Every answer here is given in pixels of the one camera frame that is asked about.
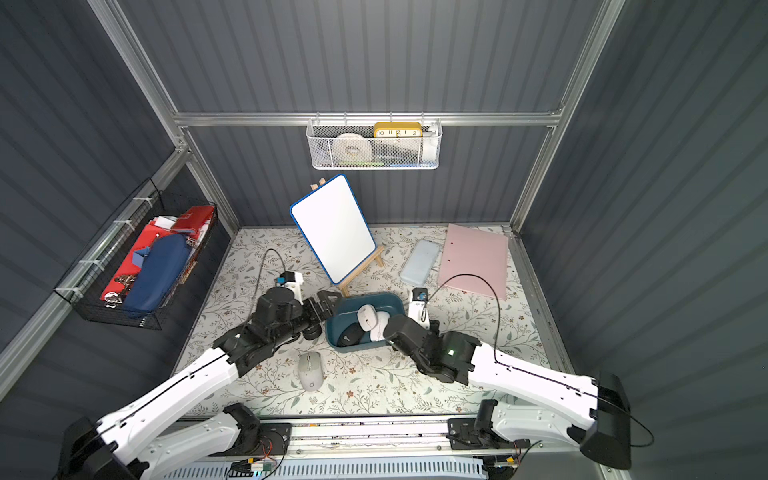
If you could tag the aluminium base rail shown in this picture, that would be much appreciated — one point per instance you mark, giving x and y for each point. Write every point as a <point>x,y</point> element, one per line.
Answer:
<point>415,435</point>

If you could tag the white board blue frame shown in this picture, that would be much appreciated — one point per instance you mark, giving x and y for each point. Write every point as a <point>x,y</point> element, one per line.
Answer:
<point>333,228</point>

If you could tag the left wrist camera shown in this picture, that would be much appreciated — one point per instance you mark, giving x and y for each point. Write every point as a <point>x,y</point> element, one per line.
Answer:
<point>293,281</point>

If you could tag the white slim computer mouse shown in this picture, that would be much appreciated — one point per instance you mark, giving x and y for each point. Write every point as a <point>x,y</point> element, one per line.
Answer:
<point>367,317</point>

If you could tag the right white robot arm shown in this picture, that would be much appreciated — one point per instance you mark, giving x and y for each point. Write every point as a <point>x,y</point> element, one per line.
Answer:
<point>595,412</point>

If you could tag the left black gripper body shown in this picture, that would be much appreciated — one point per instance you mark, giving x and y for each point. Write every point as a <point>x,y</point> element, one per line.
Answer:
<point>318,309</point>

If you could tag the floral table mat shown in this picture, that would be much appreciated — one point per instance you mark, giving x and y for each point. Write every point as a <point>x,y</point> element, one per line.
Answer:
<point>379,381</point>

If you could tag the black wire wall basket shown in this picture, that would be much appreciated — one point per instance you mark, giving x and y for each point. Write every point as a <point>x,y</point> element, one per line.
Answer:
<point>82,286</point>

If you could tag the teal plastic storage box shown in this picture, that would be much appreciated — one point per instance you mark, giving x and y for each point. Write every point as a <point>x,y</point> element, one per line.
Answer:
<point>346,315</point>

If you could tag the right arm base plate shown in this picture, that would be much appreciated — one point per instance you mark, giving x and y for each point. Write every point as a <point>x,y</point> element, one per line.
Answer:
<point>464,434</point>

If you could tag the white wire wall basket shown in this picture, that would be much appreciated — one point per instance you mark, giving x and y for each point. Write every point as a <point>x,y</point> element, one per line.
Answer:
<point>387,154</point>

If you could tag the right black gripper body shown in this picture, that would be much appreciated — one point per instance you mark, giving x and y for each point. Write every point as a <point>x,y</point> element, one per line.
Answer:
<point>393,327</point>

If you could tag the white tape roll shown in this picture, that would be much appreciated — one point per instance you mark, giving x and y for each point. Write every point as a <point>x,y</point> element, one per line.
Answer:
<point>351,147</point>

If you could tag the navy blue pouch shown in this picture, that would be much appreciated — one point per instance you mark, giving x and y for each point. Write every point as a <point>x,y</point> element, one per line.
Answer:
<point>161,268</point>

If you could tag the light blue pencil case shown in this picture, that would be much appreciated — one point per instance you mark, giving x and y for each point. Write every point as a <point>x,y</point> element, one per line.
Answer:
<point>418,266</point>

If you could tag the black computer mouse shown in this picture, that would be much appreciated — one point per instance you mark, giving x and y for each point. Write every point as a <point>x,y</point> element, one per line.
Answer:
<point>351,336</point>

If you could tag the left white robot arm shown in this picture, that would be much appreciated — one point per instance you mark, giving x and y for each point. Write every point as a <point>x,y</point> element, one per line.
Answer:
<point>131,442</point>

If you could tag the pink folder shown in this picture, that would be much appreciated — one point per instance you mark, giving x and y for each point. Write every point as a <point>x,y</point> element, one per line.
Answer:
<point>480,257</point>

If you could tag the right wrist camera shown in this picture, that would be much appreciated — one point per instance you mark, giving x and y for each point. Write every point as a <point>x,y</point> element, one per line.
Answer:
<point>417,309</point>

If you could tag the light grey computer mouse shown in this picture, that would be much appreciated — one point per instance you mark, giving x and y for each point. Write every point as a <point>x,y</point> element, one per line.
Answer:
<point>310,371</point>

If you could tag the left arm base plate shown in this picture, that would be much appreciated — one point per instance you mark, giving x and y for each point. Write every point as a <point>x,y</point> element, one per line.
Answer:
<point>270,437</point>

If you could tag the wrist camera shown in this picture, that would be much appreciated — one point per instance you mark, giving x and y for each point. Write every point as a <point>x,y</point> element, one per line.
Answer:
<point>293,281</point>
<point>417,309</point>

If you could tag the yellow clock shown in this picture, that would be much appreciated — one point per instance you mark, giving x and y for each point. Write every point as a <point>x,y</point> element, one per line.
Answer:
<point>398,129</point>

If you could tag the red box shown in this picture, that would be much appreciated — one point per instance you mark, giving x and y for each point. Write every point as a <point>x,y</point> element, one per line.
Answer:
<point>194,223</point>

